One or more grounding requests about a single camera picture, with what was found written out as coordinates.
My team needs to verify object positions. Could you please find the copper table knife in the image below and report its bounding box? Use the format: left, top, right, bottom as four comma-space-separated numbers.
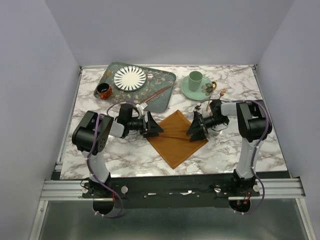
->
141, 86, 171, 104

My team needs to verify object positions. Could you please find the aluminium frame rail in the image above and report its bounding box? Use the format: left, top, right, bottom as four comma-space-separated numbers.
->
40, 178, 305, 201

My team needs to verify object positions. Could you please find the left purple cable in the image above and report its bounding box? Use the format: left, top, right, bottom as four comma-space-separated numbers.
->
85, 100, 141, 219

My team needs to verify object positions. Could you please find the mint green saucer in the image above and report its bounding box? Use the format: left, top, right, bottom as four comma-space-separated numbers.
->
180, 74, 214, 101

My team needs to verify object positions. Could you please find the mint green cup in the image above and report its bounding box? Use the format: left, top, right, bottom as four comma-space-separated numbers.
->
188, 71, 203, 92

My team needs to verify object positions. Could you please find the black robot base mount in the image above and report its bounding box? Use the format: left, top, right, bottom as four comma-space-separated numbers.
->
82, 173, 260, 209

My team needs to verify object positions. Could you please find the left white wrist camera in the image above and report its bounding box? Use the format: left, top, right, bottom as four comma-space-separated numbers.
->
135, 102, 148, 115

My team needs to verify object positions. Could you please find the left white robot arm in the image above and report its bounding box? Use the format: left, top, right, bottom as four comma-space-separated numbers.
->
71, 103, 164, 198

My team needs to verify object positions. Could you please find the copper fork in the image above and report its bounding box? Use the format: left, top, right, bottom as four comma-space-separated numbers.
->
205, 87, 227, 111

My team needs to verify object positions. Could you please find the copper black mug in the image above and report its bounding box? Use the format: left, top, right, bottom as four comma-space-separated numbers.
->
94, 82, 113, 100

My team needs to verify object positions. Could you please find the gold spoon with flower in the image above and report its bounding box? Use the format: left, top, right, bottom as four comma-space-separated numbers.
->
201, 81, 217, 96

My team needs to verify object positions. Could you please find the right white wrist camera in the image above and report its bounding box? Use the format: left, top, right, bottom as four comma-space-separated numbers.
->
194, 103, 202, 114

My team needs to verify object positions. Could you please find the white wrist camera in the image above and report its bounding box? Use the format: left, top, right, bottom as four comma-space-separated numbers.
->
135, 102, 148, 115
194, 103, 202, 114

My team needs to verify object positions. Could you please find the orange-brown cloth napkin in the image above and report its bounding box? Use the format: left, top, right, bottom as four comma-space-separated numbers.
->
147, 110, 208, 169

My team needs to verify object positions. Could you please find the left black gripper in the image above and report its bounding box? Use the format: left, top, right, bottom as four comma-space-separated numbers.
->
127, 111, 164, 137

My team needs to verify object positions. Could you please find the white black striped plate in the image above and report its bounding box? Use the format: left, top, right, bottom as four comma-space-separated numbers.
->
113, 65, 147, 92

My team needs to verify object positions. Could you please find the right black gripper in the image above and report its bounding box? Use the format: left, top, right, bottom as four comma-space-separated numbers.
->
186, 110, 228, 142

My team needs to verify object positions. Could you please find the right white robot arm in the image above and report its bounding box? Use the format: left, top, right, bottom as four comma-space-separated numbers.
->
186, 99, 272, 196

